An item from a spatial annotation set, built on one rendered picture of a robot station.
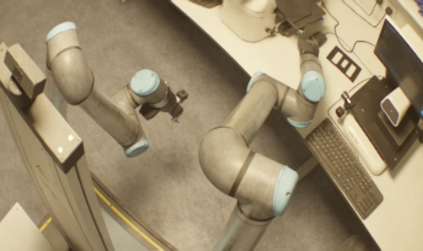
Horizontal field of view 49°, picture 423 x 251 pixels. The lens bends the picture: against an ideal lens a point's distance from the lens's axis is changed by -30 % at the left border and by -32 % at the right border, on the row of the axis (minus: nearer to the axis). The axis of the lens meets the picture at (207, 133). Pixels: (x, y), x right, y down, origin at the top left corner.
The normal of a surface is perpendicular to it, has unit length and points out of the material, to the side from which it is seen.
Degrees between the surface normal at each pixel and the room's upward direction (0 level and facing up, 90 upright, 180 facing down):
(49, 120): 0
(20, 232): 0
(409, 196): 0
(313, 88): 60
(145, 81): 19
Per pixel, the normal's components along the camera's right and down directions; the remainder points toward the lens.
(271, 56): 0.09, -0.45
